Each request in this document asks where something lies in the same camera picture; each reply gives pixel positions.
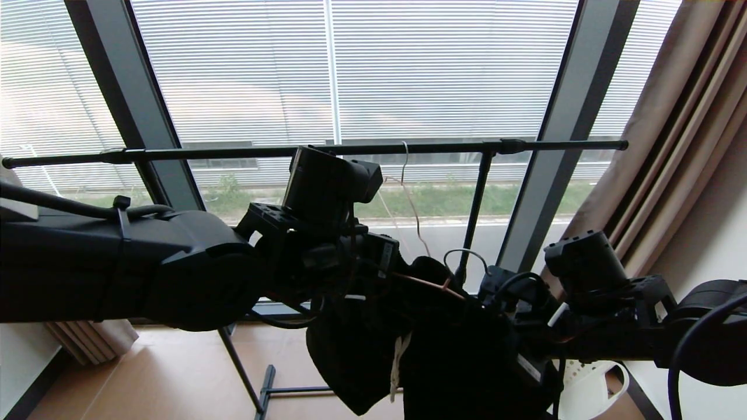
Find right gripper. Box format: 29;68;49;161
501;325;564;404

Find pink clothes hanger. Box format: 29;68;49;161
376;142;432;257
394;249;490;303

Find black drawstring shorts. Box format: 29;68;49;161
306;257;561;420

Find white laundry basket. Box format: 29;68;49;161
557;359;630;420

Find brown curtain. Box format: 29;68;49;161
0;155;139;366
543;0;747;281

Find black clothes rack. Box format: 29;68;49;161
2;138;629;420

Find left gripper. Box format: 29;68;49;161
302;231;402;296

